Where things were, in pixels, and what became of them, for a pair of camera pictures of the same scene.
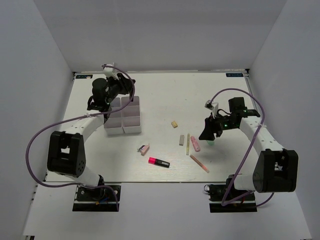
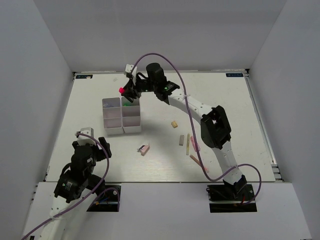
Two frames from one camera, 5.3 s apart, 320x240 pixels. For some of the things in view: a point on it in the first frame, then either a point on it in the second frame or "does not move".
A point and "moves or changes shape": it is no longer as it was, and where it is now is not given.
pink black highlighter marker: [154, 161] moves or changes shape
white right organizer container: [131, 115] does not move
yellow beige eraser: [174, 124] does not move
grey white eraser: [181, 140] does not move
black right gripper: [211, 127] -> [131, 89]
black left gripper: [126, 84] -> [106, 146]
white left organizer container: [113, 124] does not move
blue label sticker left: [84, 76] does not move
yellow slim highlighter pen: [187, 147] does not move
